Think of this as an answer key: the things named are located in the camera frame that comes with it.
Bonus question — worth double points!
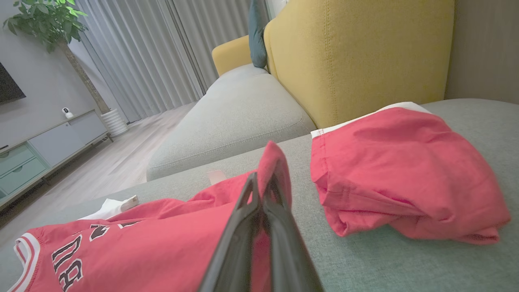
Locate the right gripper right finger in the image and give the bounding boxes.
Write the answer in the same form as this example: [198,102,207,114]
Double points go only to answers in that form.
[264,180,325,292]

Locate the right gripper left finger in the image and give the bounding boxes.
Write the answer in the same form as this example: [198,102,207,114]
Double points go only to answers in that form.
[198,172,265,292]

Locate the red jersey with white trim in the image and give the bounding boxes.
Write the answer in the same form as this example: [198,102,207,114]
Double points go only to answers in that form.
[6,141,292,292]

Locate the red shorts with white stripe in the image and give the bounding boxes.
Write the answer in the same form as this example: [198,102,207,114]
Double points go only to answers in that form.
[310,101,511,245]

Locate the white ribbed plant pot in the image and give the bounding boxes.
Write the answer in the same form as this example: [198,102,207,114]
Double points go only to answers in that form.
[100,108,130,137]

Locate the small yellow sofa backrest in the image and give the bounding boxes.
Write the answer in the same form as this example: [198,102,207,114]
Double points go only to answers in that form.
[211,35,254,77]

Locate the pale blue tv cabinet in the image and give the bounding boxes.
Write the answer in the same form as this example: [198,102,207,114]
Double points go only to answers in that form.
[0,109,115,211]

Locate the teal throw pillow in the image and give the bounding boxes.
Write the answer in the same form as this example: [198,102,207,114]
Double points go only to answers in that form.
[248,0,271,69]

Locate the grey pleated curtain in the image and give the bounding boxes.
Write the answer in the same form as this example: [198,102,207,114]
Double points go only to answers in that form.
[75,0,268,124]

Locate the large yellow sofa backrest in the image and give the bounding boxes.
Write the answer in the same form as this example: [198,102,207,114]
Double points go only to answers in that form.
[264,0,455,129]

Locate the black flat television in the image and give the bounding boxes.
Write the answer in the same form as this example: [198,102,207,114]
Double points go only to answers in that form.
[0,61,27,106]

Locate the green leafy indoor tree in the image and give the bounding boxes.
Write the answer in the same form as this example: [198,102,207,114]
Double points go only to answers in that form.
[2,0,112,115]

